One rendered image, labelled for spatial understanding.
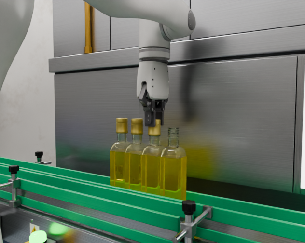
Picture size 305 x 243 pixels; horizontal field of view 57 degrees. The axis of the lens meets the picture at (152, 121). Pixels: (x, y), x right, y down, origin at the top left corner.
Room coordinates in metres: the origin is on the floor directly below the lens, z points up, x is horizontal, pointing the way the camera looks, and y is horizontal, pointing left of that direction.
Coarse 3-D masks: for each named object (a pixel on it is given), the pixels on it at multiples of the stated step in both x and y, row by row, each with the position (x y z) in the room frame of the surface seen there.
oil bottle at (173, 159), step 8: (168, 152) 0.71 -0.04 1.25; (176, 152) 0.70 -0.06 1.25; (184, 152) 0.73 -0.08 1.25; (160, 160) 0.72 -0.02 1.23; (168, 160) 0.71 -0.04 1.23; (176, 160) 0.70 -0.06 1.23; (184, 160) 0.73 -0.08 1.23; (160, 168) 0.72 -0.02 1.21; (168, 168) 0.71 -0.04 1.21; (176, 168) 0.70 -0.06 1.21; (184, 168) 0.73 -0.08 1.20; (160, 176) 0.72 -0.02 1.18; (168, 176) 0.71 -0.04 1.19; (176, 176) 0.70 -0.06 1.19; (184, 176) 0.73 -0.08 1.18; (160, 184) 0.72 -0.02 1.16; (168, 184) 0.71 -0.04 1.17; (176, 184) 0.70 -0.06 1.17; (184, 184) 0.73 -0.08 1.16; (160, 192) 0.72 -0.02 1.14; (168, 192) 0.71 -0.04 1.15; (176, 192) 0.70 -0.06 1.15; (184, 192) 0.73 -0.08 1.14
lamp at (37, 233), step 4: (36, 232) 0.74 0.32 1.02; (40, 232) 0.74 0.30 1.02; (44, 232) 0.75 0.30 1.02; (32, 236) 0.73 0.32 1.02; (36, 236) 0.73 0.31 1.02; (40, 236) 0.73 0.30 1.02; (44, 236) 0.74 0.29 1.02; (32, 240) 0.72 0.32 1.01; (36, 240) 0.72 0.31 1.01; (40, 240) 0.73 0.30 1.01; (44, 240) 0.74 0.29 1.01
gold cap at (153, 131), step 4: (156, 120) 0.75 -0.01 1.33; (160, 120) 0.76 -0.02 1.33; (156, 124) 0.75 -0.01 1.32; (160, 124) 0.76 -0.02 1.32; (148, 128) 0.76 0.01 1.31; (152, 128) 0.75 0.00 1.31; (156, 128) 0.75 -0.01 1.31; (160, 128) 0.76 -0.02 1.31; (148, 132) 0.76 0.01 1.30; (152, 132) 0.75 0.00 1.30; (156, 132) 0.75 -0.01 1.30; (160, 132) 0.76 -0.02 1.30
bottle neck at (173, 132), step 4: (168, 128) 0.73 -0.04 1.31; (172, 128) 0.72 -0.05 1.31; (176, 128) 0.72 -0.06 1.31; (168, 132) 0.73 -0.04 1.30; (172, 132) 0.72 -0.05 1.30; (176, 132) 0.72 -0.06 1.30; (168, 136) 0.73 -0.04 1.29; (172, 136) 0.72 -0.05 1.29; (176, 136) 0.72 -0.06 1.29; (168, 140) 0.73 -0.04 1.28; (172, 140) 0.72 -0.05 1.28; (176, 140) 0.72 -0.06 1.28; (168, 144) 0.73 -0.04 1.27; (172, 144) 0.72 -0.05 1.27; (176, 144) 0.72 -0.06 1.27
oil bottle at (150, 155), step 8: (144, 152) 0.75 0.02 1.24; (152, 152) 0.74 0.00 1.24; (160, 152) 0.74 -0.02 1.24; (144, 160) 0.75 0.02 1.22; (152, 160) 0.74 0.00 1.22; (144, 168) 0.75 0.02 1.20; (152, 168) 0.74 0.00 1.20; (144, 176) 0.75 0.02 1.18; (152, 176) 0.74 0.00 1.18; (144, 184) 0.75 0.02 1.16; (152, 184) 0.74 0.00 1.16; (152, 192) 0.74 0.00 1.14
